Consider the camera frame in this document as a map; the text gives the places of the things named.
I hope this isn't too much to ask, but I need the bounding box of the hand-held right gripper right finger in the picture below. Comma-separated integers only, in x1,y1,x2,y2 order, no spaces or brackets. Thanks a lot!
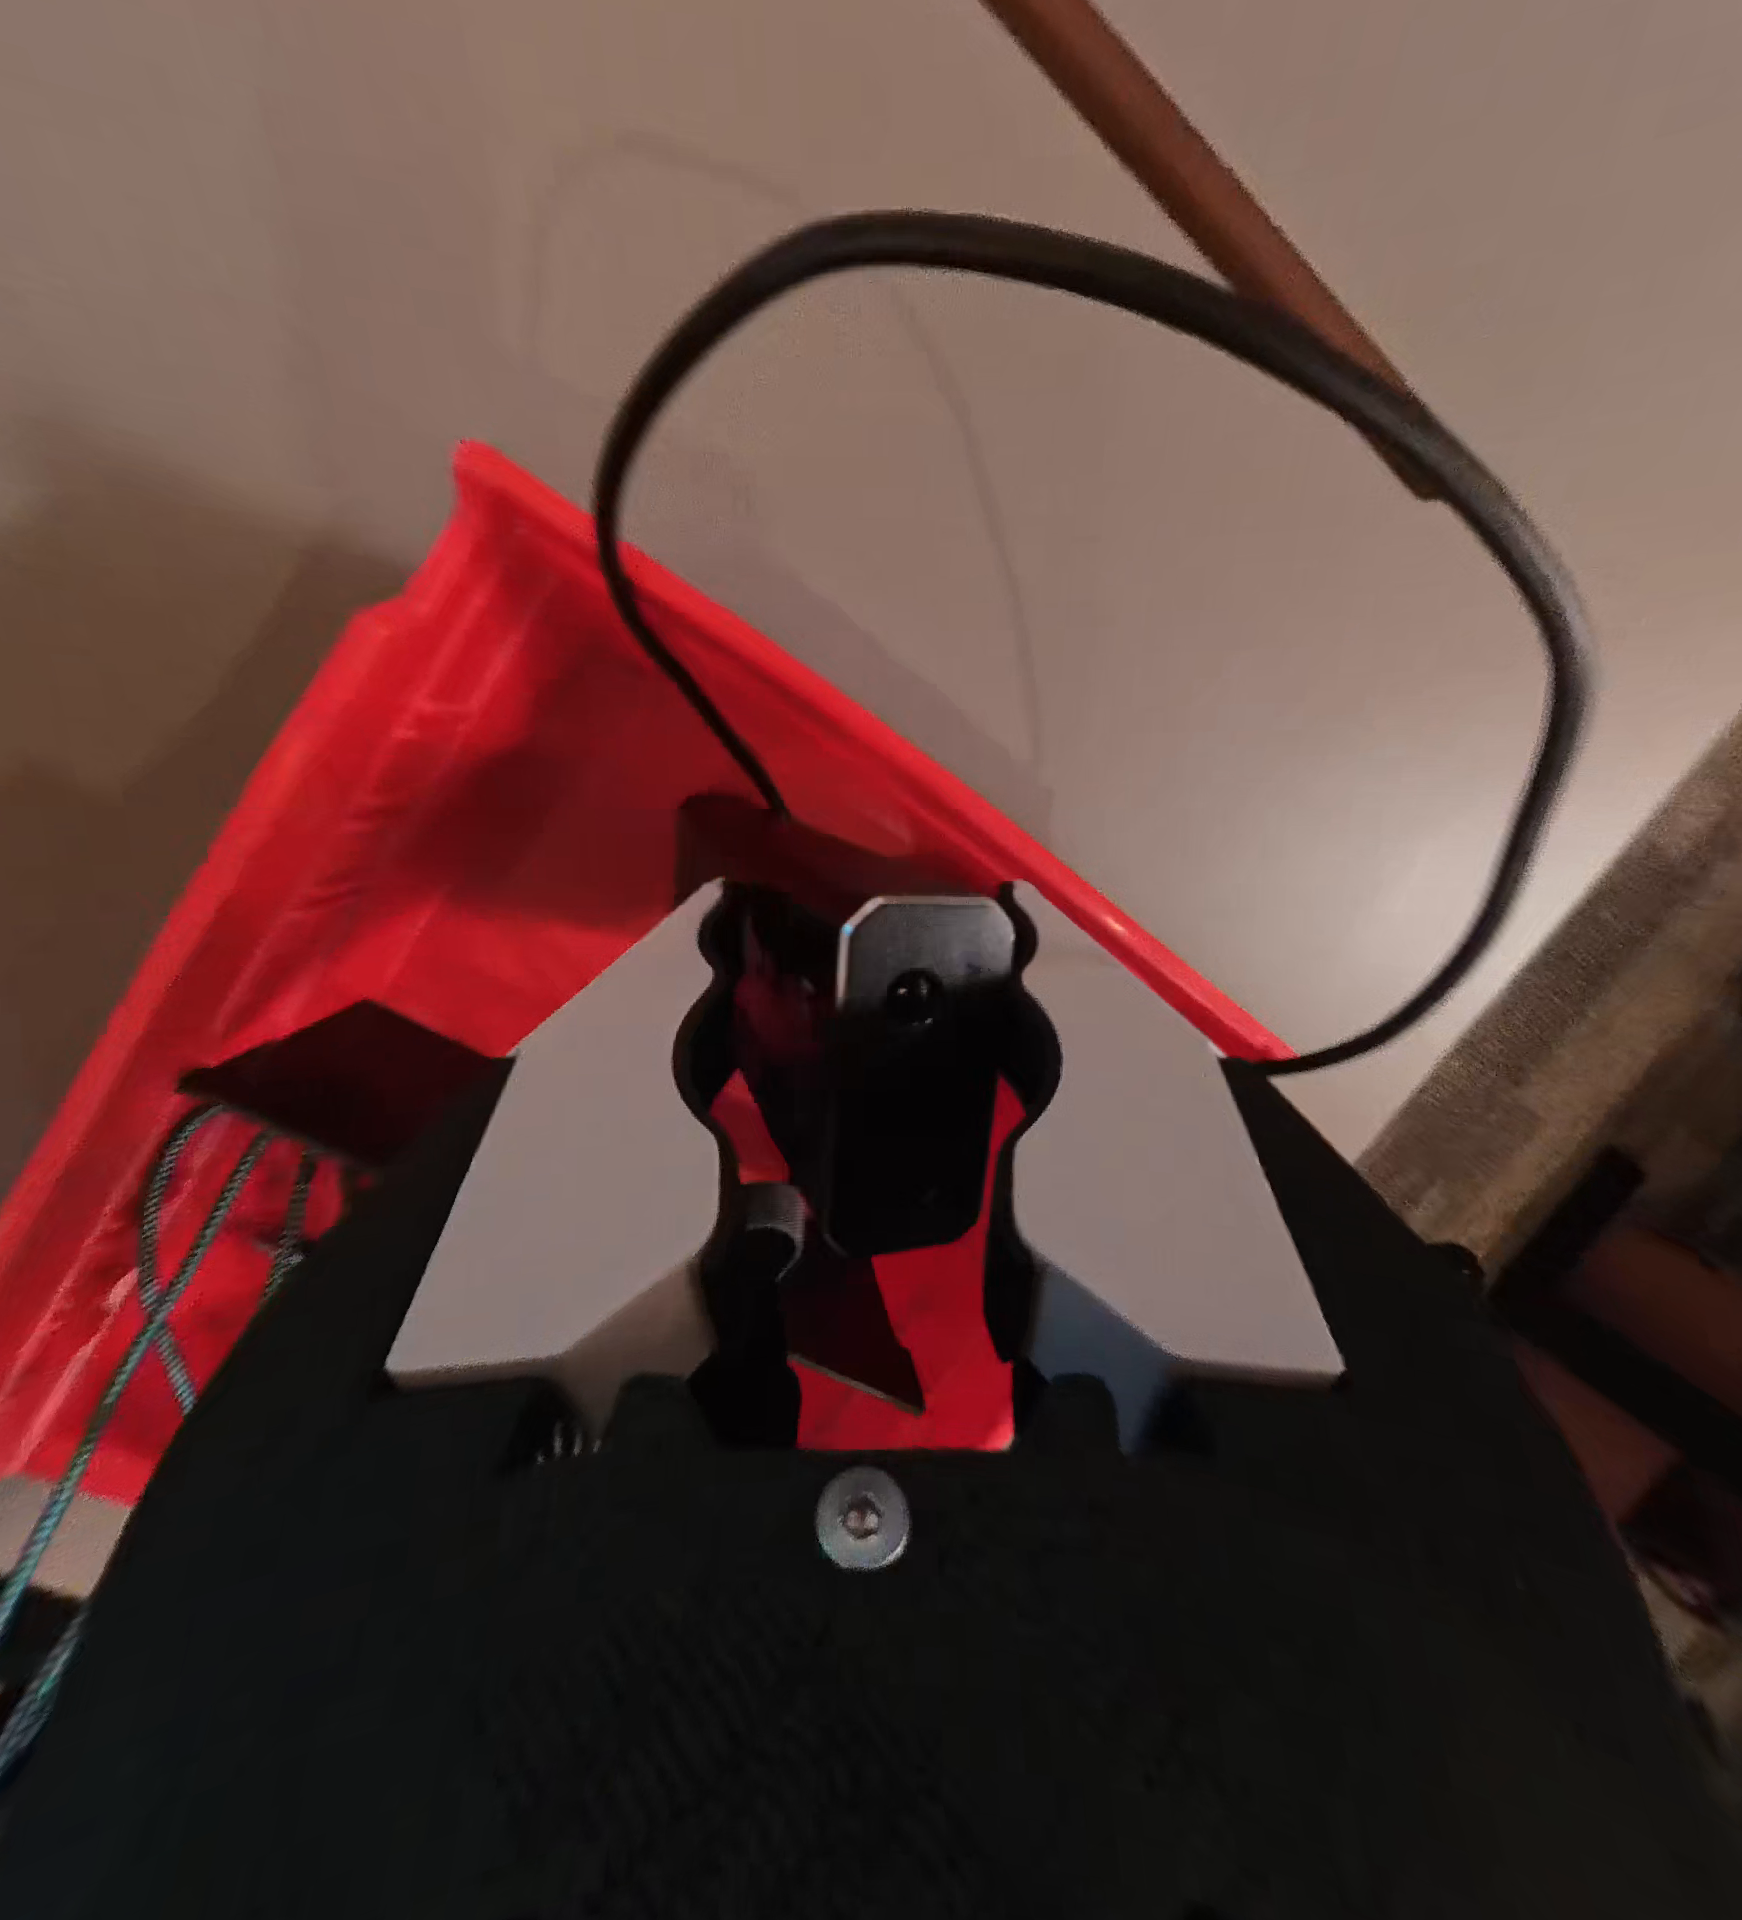
984,883,1350,1455

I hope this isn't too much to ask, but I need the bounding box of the black usb cable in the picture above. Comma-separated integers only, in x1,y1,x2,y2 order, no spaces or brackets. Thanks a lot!
592,210,1596,1075

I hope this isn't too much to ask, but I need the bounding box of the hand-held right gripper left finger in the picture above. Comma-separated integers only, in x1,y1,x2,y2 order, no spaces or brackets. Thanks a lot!
386,883,800,1448

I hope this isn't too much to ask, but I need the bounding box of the teal braided usb cable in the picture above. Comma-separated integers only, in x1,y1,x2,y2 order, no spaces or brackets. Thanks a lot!
0,1102,321,1877

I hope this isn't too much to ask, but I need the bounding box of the red plastic bin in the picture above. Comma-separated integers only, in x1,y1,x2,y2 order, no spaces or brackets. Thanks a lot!
0,439,1297,1547

